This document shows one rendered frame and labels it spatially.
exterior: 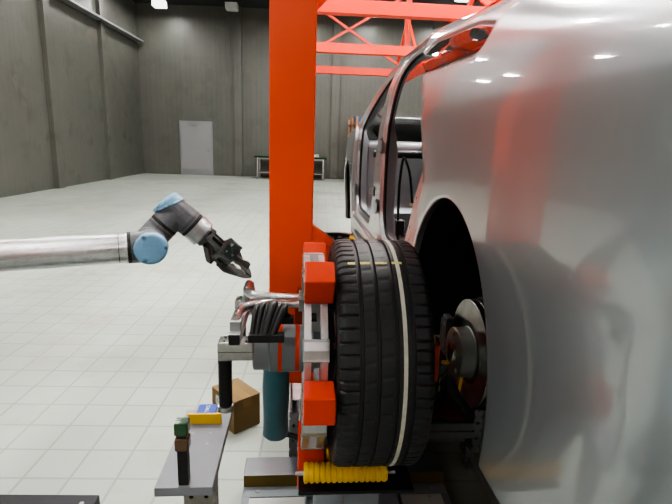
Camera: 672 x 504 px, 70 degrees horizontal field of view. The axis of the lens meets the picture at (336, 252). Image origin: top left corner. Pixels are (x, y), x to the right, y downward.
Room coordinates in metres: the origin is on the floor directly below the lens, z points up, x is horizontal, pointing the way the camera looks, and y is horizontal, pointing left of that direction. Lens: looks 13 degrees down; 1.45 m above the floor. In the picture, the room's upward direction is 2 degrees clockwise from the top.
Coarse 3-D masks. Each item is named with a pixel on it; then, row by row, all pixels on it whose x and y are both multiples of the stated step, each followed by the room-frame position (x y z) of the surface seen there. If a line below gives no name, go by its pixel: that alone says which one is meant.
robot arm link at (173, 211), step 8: (168, 200) 1.47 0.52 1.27; (176, 200) 1.49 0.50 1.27; (184, 200) 1.51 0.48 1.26; (160, 208) 1.47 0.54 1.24; (168, 208) 1.47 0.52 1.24; (176, 208) 1.48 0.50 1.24; (184, 208) 1.49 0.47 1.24; (192, 208) 1.52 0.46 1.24; (160, 216) 1.47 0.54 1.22; (168, 216) 1.47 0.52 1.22; (176, 216) 1.47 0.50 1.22; (184, 216) 1.48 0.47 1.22; (192, 216) 1.50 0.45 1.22; (200, 216) 1.52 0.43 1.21; (168, 224) 1.46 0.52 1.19; (176, 224) 1.48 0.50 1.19; (184, 224) 1.48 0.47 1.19; (192, 224) 1.49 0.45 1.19; (176, 232) 1.50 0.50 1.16; (184, 232) 1.49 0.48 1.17
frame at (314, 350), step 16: (304, 256) 1.41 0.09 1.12; (320, 256) 1.42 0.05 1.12; (304, 272) 1.25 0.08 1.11; (304, 304) 1.18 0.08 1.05; (320, 304) 1.21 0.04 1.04; (304, 320) 1.14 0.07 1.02; (320, 320) 1.17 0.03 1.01; (304, 336) 1.11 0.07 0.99; (320, 336) 1.15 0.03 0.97; (304, 352) 1.09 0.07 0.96; (320, 352) 1.09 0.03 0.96; (304, 368) 1.09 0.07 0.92; (320, 368) 1.11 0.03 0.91; (304, 432) 1.09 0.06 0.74; (320, 432) 1.09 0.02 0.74; (304, 448) 1.22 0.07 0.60; (320, 448) 1.23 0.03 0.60
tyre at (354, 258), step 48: (336, 240) 1.39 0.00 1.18; (384, 240) 1.40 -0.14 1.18; (336, 288) 1.20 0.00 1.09; (384, 288) 1.16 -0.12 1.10; (384, 336) 1.08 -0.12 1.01; (432, 336) 1.10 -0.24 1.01; (384, 384) 1.05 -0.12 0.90; (432, 384) 1.07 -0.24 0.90; (336, 432) 1.07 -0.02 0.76; (384, 432) 1.05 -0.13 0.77
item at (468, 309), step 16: (464, 304) 1.43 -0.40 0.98; (480, 304) 1.35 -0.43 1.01; (464, 320) 1.42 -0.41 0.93; (480, 320) 1.30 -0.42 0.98; (448, 336) 1.42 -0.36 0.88; (464, 336) 1.33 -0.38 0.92; (480, 336) 1.28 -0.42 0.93; (464, 352) 1.30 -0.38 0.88; (480, 352) 1.27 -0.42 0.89; (464, 368) 1.29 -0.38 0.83; (480, 368) 1.26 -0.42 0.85; (464, 384) 1.37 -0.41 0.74; (480, 384) 1.25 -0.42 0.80; (464, 400) 1.35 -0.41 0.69; (480, 400) 1.24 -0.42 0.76
